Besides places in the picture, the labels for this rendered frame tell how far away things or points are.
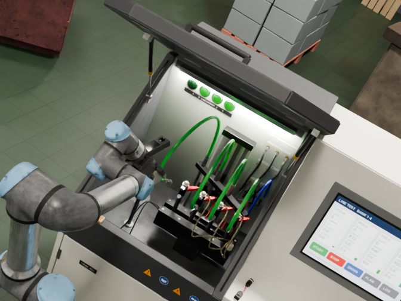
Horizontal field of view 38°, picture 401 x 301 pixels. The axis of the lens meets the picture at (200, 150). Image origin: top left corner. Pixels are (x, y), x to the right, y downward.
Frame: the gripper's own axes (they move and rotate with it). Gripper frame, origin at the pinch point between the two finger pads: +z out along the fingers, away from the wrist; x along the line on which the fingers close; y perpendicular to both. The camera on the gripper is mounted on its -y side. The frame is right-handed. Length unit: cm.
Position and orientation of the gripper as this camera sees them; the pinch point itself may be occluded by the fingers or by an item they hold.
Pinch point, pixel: (162, 174)
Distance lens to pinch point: 215.7
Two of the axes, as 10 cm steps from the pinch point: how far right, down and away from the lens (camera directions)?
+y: -6.6, 7.4, -1.6
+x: 6.6, 4.7, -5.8
